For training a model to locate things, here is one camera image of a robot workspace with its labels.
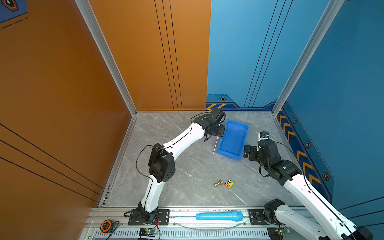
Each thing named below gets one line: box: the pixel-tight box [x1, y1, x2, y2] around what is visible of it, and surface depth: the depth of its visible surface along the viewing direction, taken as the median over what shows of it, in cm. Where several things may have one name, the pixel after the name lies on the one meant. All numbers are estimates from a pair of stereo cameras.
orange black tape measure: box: [100, 219, 114, 234], surface depth 70 cm
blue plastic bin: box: [217, 119, 250, 161], surface depth 105 cm
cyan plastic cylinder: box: [195, 210, 244, 222], surface depth 73 cm
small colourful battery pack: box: [224, 180, 235, 189], surface depth 84 cm
